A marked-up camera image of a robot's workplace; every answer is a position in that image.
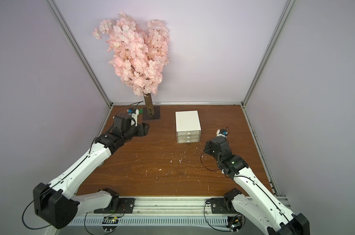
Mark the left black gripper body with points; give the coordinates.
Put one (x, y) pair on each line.
(139, 130)

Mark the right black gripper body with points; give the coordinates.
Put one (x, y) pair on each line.
(212, 143)

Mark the white three-drawer cabinet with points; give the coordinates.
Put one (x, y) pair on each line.
(188, 127)

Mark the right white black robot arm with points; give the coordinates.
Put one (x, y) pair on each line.
(265, 211)

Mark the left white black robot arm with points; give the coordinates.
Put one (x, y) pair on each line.
(57, 202)

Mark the pink blossom artificial tree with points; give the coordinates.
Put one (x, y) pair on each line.
(139, 56)

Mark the right circuit board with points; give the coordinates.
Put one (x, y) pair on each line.
(236, 223)

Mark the circuit board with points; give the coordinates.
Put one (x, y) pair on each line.
(109, 224)
(236, 223)

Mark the left circuit board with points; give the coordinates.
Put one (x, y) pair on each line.
(109, 224)

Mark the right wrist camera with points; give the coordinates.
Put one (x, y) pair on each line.
(222, 132)

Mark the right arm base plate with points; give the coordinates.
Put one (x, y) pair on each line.
(221, 206)

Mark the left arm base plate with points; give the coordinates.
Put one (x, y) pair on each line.
(119, 205)

